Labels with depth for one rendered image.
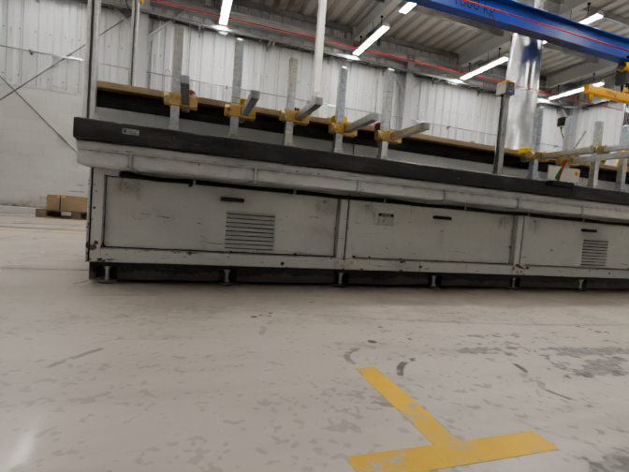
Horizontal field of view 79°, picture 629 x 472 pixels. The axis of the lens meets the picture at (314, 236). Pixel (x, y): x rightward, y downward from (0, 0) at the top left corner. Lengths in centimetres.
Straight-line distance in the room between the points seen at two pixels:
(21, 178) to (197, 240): 759
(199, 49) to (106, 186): 770
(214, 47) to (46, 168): 425
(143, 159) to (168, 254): 47
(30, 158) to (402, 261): 813
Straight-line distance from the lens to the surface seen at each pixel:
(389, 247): 232
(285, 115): 185
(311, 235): 211
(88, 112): 183
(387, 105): 207
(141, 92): 199
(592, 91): 754
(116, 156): 181
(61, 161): 925
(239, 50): 190
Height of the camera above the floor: 39
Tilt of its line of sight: 3 degrees down
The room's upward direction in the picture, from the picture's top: 4 degrees clockwise
